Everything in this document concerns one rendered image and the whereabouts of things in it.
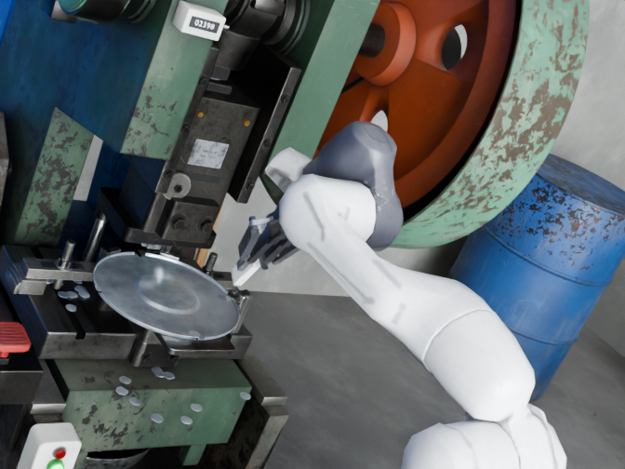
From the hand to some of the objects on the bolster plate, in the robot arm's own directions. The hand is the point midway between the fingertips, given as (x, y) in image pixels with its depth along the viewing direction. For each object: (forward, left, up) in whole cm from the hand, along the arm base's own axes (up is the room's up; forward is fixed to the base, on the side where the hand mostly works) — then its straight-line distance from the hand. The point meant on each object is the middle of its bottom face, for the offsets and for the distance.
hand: (245, 268), depth 158 cm
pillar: (+35, +18, -23) cm, 46 cm away
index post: (+24, -12, -26) cm, 38 cm away
